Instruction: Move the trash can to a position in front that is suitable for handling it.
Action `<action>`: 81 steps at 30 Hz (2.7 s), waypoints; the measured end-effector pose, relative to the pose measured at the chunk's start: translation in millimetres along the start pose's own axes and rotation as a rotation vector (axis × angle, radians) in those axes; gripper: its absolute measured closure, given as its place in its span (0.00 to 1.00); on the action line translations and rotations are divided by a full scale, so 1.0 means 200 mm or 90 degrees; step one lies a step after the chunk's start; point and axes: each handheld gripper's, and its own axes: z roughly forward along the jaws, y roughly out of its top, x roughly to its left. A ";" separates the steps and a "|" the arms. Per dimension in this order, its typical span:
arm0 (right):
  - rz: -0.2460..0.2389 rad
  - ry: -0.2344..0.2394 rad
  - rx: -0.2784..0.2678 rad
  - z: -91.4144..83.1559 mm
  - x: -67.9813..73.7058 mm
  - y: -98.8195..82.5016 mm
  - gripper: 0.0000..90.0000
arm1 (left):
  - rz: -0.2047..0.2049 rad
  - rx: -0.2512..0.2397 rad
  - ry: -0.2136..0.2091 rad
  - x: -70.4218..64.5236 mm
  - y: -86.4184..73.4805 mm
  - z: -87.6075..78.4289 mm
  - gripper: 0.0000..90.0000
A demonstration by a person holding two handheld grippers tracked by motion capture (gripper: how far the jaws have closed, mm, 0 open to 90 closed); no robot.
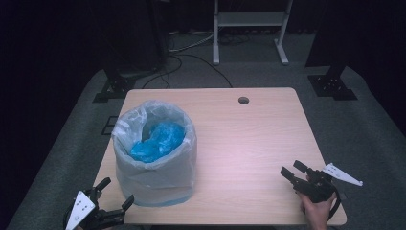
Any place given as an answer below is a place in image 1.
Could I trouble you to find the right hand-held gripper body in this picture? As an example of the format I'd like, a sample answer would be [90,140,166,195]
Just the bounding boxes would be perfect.
[291,162,365,204]

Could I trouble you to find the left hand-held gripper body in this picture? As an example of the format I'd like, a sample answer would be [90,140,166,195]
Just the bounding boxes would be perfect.
[62,187,126,230]

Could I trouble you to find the white translucent plastic bag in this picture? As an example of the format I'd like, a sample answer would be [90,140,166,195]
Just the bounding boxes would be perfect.
[110,99,198,207]

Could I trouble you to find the green plastic bin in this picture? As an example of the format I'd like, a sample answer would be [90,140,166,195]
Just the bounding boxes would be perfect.
[123,191,195,208]

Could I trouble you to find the blue plastic wad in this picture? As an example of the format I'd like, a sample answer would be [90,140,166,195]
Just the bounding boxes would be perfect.
[128,121,187,164]

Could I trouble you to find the person's right hand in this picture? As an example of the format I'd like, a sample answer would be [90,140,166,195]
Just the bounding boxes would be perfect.
[298,191,338,230]

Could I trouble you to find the black stand base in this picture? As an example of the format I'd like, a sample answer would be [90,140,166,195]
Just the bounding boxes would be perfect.
[92,67,138,104]
[306,63,359,102]

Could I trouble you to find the black rectangular floor frame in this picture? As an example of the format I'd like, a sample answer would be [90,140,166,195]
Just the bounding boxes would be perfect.
[101,115,120,136]

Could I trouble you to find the black floor cable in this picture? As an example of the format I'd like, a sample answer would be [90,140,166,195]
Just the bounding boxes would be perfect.
[141,53,235,90]

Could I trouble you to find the white metal stand frame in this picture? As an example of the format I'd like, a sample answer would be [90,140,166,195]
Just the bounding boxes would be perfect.
[212,0,294,67]

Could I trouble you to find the grey floor cable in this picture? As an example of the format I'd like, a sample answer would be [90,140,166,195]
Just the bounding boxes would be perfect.
[168,31,215,54]

